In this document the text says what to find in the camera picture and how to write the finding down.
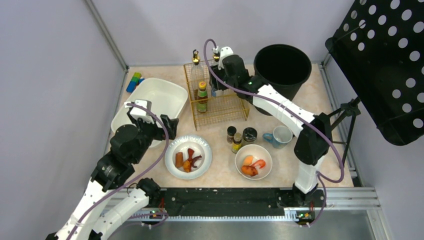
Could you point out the silver lid white can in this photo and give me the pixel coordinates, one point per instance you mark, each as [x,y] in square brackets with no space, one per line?
[217,93]

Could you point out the white paper plate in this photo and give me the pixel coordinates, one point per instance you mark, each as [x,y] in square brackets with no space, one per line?
[181,144]

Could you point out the orange toy food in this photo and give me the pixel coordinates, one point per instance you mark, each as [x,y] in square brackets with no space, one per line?
[248,160]

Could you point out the blue green toy blocks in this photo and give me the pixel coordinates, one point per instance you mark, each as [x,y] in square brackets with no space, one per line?
[135,81]

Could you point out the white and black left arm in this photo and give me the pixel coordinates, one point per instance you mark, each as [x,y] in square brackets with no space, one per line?
[127,147]

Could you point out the red sausage piece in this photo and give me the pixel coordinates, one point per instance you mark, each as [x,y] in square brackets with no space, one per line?
[190,154]

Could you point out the clear gold-top oil bottle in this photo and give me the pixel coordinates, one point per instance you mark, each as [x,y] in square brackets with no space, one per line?
[216,54]

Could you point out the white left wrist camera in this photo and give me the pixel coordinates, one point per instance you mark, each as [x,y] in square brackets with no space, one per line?
[139,111]

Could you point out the brown fried toy food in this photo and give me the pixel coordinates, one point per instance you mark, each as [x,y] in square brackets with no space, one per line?
[249,170]

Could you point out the yellow cap sauce bottle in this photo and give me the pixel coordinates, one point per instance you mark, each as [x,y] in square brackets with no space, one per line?
[202,97]

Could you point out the small yellow label bottle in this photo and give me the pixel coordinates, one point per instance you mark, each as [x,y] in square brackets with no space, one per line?
[236,142]

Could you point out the blue ceramic mug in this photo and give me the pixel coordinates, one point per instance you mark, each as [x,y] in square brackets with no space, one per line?
[280,137]

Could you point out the white plastic basin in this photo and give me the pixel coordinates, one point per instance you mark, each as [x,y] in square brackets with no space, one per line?
[166,97]

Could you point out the dark sauce glass bottle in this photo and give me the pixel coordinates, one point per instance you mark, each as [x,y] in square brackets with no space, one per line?
[197,71]

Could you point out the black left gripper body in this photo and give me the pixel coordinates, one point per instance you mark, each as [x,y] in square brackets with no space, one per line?
[160,129]

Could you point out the black lid round jar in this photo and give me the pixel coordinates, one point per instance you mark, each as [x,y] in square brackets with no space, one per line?
[249,135]

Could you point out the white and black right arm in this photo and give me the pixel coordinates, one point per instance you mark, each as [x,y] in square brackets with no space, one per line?
[313,132]

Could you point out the orange fried food piece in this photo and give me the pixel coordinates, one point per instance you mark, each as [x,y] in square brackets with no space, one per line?
[187,167]

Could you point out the black tripod stand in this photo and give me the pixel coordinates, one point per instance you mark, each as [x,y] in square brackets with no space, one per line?
[345,121]

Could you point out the black trash bin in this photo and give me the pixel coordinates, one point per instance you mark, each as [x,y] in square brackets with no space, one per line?
[284,66]

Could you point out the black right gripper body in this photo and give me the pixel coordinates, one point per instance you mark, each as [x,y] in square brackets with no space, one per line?
[218,78]

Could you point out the dark octopus sausage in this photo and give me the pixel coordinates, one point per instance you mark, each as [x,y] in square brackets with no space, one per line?
[194,160]

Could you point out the gold wire rack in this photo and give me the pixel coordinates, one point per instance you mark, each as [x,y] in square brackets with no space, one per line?
[219,109]

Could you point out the white bowl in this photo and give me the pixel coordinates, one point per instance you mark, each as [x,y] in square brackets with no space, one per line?
[259,153]

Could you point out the toy shrimp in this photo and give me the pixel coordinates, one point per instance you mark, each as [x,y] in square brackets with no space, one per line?
[259,164]

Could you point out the small dark spice jar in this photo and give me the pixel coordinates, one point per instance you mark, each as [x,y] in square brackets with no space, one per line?
[231,131]

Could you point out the orange sausage piece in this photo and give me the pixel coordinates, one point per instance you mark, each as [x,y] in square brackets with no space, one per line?
[179,159]

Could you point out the black perforated panel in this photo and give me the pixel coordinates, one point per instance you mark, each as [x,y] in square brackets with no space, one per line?
[379,47]

